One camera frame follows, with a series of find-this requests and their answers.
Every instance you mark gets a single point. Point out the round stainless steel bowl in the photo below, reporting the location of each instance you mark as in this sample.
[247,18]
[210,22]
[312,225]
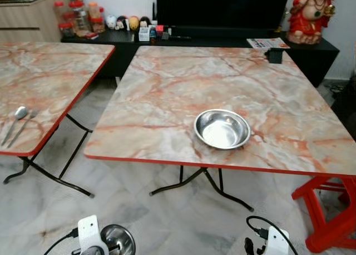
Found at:
[222,130]
[119,241]

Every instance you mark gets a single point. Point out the red plastic stool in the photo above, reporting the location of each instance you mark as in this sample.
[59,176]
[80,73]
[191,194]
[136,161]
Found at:
[328,216]

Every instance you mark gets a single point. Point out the steel spoon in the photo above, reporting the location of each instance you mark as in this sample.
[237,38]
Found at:
[20,113]

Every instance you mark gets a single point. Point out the marble folding table black legs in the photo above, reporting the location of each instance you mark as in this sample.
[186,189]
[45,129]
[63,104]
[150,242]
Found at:
[183,88]
[39,77]

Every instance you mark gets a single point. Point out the small black table clamp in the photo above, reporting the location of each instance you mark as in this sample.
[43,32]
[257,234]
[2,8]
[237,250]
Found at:
[275,55]

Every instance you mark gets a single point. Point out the black television console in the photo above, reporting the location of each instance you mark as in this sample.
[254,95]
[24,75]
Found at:
[311,57]

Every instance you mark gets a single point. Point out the printed paper flyer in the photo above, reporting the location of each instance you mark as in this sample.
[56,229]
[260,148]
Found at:
[268,43]

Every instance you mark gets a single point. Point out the short clear jar red lid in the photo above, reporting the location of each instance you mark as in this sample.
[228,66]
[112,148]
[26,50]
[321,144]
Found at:
[67,30]

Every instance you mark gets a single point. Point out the small white box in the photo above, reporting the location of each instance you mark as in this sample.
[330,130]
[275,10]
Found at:
[144,34]

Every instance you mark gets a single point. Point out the small white figurine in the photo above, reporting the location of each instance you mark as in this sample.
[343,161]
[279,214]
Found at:
[111,22]

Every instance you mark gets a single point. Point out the black red doll figurine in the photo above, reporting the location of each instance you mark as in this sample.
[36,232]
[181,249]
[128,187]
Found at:
[122,23]

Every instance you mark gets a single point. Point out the yellow egg figurine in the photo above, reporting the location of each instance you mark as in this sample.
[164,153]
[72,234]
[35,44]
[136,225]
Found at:
[134,23]

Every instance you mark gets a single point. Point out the red gold deity statue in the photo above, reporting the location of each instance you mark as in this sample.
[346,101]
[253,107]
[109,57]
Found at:
[308,18]

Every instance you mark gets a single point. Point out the large clear jar red lid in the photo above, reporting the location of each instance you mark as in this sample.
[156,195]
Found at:
[80,15]

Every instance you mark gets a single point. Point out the small red box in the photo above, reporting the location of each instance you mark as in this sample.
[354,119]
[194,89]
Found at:
[159,29]

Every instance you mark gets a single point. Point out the light wooden drawer cabinet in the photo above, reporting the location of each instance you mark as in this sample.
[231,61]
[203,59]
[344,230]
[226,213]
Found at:
[28,18]

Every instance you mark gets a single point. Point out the black haired doll figurine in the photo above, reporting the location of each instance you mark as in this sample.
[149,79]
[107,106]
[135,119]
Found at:
[146,22]

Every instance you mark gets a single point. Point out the black flat television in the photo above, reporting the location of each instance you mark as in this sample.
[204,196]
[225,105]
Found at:
[222,7]

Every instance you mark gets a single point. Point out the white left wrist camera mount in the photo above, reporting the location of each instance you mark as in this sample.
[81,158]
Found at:
[89,231]

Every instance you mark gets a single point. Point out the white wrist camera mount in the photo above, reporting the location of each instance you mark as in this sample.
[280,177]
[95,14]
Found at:
[276,241]
[89,231]

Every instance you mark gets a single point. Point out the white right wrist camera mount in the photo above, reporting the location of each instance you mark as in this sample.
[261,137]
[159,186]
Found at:
[276,241]

